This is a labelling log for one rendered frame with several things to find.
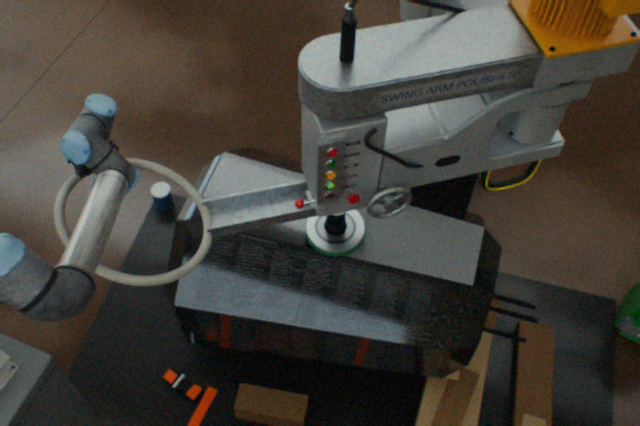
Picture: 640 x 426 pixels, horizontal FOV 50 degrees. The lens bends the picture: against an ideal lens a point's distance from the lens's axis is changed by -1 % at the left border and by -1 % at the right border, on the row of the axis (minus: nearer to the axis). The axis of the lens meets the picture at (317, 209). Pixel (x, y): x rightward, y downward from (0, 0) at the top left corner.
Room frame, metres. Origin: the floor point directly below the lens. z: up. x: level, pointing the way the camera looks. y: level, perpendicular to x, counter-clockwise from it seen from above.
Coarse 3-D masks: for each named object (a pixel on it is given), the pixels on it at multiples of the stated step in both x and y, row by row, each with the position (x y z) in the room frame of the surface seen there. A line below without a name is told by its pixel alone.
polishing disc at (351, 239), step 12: (324, 216) 1.42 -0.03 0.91; (348, 216) 1.42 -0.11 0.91; (360, 216) 1.42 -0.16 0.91; (312, 228) 1.37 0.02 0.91; (348, 228) 1.37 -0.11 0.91; (360, 228) 1.37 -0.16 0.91; (312, 240) 1.31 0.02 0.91; (324, 240) 1.32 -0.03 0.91; (336, 240) 1.32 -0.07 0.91; (348, 240) 1.32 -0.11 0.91; (360, 240) 1.32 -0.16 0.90; (336, 252) 1.27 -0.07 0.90
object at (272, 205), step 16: (256, 192) 1.35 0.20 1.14; (272, 192) 1.36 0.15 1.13; (288, 192) 1.38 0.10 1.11; (304, 192) 1.39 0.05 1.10; (208, 208) 1.30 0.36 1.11; (224, 208) 1.30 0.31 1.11; (240, 208) 1.31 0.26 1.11; (256, 208) 1.31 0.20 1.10; (272, 208) 1.31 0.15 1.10; (288, 208) 1.32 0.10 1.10; (304, 208) 1.29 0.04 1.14; (224, 224) 1.21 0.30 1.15; (240, 224) 1.22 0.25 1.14; (256, 224) 1.23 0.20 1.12; (272, 224) 1.25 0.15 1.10
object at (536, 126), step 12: (540, 108) 1.47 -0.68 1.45; (552, 108) 1.47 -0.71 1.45; (564, 108) 1.49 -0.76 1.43; (504, 120) 1.54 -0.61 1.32; (516, 120) 1.50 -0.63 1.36; (528, 120) 1.48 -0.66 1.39; (540, 120) 1.47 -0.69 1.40; (552, 120) 1.48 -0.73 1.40; (516, 132) 1.49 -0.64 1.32; (528, 132) 1.48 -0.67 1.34; (540, 132) 1.47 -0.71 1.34; (552, 132) 1.49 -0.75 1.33
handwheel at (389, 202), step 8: (384, 192) 1.25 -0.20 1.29; (392, 192) 1.25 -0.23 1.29; (400, 192) 1.26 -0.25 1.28; (408, 192) 1.27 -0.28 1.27; (376, 200) 1.24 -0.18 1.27; (384, 200) 1.26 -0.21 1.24; (392, 200) 1.26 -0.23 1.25; (408, 200) 1.27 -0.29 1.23; (368, 208) 1.24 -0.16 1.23; (384, 208) 1.25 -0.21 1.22; (392, 208) 1.25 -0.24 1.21; (400, 208) 1.27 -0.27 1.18; (376, 216) 1.24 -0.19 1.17; (384, 216) 1.25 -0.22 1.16
